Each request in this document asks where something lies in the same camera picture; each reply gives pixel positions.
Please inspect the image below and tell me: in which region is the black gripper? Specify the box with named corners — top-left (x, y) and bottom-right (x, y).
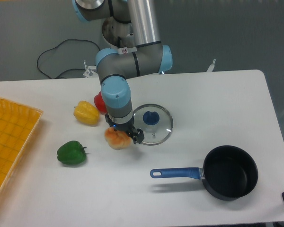
top-left (105, 113), bottom-right (144, 144)

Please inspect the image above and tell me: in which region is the orange flower-shaped bread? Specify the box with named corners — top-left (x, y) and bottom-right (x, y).
top-left (104, 127), bottom-right (132, 150)

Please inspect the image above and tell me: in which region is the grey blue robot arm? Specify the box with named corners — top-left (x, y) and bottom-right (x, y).
top-left (72, 0), bottom-right (173, 144)

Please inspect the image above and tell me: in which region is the glass lid blue knob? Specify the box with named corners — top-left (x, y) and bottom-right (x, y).
top-left (133, 104), bottom-right (173, 146)

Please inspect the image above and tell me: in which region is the red bell pepper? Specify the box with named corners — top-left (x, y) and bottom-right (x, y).
top-left (94, 91), bottom-right (107, 114)

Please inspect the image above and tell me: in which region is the yellow bell pepper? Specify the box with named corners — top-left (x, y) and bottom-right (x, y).
top-left (73, 101), bottom-right (100, 125)

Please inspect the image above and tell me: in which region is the green bell pepper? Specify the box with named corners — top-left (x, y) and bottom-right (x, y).
top-left (57, 140), bottom-right (87, 165)

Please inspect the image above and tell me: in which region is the yellow woven basket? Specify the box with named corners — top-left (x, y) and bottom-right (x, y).
top-left (0, 97), bottom-right (43, 194)

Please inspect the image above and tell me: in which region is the black cable on floor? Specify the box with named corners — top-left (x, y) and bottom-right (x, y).
top-left (36, 39), bottom-right (102, 79)

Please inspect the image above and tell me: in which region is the black saucepan blue handle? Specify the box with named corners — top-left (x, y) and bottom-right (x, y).
top-left (150, 145), bottom-right (258, 201)

